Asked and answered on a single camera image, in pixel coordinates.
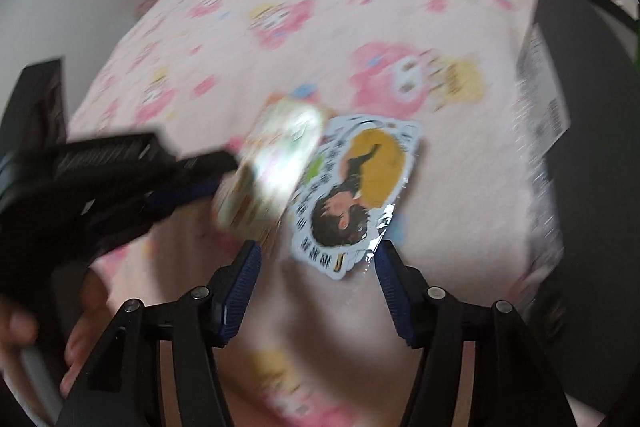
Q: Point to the colourful coupon card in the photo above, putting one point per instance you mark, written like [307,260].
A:
[275,157]

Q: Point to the white cartoon figure sticker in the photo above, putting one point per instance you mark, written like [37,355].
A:
[360,187]

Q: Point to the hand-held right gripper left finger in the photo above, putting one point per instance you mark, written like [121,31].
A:
[240,297]

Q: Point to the black cardboard box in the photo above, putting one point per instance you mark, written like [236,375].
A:
[590,107]

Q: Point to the pink printed blanket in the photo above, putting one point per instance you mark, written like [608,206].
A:
[350,7]

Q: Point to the person's left hand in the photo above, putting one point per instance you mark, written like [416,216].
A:
[90,317]

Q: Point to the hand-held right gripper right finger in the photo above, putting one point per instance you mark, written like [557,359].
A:
[395,302]

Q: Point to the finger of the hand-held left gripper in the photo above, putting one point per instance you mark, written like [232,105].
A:
[200,167]
[185,199]

